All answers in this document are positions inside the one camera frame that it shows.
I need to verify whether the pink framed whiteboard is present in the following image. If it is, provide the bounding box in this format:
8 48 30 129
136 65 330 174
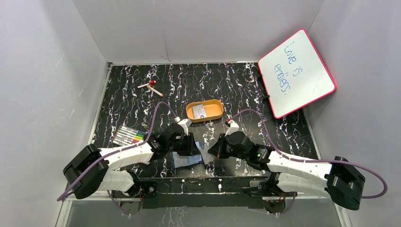
258 29 337 119

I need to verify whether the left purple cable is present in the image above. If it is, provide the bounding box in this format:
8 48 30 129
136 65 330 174
56 101 183 202

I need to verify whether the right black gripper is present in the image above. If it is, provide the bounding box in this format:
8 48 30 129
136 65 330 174
208 133 248 161

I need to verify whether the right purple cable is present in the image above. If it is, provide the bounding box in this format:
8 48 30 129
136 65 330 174
226 109 388 199

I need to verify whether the orange oval tray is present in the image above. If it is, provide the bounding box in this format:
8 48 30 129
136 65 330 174
186 99 224 123

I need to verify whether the grey credit card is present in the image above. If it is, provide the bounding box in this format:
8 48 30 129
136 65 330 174
192 104 207 119
200 143 214 164

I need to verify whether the colourful marker pen set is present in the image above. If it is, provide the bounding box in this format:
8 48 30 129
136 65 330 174
112 125 145 146

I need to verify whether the navy blue card holder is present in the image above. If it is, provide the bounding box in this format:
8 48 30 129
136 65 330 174
172 142 208 169

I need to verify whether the red capped marker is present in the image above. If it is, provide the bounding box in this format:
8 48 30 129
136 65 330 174
137 80 156 89

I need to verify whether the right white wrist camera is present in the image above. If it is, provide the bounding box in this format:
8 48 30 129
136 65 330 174
225 118 239 136

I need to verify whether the purple cable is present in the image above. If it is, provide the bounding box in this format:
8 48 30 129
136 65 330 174
226 109 388 199
56 101 183 202

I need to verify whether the white marker pen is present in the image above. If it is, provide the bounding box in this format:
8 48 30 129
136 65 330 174
147 85 164 97

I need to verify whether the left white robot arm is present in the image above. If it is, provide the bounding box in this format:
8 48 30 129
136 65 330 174
58 119 197 200

